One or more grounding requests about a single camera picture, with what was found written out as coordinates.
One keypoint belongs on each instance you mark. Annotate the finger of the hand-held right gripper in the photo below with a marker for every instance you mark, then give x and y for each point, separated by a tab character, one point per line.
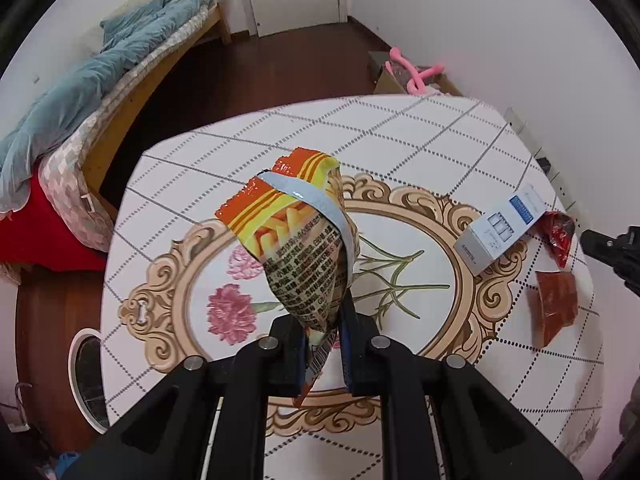
610	250

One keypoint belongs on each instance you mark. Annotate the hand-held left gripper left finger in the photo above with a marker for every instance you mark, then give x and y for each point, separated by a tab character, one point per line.
300	360

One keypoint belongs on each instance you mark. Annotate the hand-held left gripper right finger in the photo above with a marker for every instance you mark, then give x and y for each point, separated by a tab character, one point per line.
347	355

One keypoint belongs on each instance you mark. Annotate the orange yellow snack bag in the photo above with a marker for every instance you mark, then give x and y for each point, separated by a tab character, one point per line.
300	260

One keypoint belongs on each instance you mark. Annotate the white round trash bin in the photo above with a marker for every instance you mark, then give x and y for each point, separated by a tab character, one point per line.
87	380

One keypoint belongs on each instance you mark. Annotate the red crumpled wrapper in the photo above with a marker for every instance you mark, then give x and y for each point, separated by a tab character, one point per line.
557	235

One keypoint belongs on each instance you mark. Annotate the brown flat packet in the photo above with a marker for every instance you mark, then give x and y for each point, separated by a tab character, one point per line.
555	310

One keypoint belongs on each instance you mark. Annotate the black plug charger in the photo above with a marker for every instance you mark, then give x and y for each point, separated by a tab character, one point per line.
543	163

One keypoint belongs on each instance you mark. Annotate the white box blue label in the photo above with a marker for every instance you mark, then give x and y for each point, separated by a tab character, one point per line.
495	235

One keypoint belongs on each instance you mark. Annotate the table with patterned cloth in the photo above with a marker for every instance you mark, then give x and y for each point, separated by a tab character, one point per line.
400	160

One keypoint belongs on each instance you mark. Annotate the blue cloth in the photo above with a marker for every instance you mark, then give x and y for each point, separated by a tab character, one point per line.
67	462

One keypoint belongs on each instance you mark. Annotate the open cardboard box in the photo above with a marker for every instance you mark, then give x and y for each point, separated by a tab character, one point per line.
387	82

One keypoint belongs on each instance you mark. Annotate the red blanket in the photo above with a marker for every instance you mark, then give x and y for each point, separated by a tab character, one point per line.
40	230

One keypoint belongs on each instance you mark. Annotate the pink checkered bed sheet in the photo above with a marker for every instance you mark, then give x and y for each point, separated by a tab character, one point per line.
75	175

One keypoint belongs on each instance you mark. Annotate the bed with blue duvet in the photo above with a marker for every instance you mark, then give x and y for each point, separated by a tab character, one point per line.
75	90

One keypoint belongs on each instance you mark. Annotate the blue pillow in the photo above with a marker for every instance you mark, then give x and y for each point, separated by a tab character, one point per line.
130	20

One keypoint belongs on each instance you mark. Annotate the wall socket row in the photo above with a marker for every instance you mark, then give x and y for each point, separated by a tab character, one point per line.
515	119

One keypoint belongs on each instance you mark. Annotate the wooden bed frame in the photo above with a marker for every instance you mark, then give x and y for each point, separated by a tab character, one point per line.
130	110

